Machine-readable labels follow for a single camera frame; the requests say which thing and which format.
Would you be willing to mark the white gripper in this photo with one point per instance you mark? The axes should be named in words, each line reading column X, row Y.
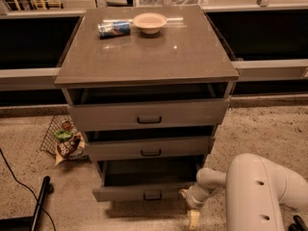
column 192, row 199

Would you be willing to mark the grey bottom drawer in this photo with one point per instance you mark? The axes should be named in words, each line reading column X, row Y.
column 146, row 179

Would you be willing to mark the grey drawer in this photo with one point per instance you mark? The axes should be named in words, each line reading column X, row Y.
column 150, row 148
column 146, row 179
column 127, row 116

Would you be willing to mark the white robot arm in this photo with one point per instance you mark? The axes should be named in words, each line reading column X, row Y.
column 255, row 190

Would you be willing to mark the grey middle drawer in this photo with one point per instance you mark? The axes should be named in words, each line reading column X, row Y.
column 150, row 148

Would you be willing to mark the grey top drawer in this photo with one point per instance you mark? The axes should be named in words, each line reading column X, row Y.
column 127, row 116

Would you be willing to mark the grey drawer cabinet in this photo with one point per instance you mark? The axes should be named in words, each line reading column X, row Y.
column 184, row 61

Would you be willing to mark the black object bottom right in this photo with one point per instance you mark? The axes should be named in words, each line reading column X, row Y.
column 298, row 225

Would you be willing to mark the brown snack bag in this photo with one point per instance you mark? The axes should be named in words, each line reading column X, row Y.
column 66, row 148

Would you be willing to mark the green snack bag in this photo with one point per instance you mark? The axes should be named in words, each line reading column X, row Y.
column 62, row 135

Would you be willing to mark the small red can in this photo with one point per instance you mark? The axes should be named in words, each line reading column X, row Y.
column 66, row 125

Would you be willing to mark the black stand leg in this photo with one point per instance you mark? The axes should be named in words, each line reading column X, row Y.
column 30, row 223

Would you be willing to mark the white bowl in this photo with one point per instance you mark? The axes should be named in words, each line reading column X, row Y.
column 149, row 23

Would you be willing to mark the blue soda can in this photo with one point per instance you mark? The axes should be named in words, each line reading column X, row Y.
column 113, row 29

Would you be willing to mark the grey metal railing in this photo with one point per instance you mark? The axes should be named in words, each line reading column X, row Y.
column 249, row 71

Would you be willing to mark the black wire basket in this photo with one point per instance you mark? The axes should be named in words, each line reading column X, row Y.
column 49, row 142

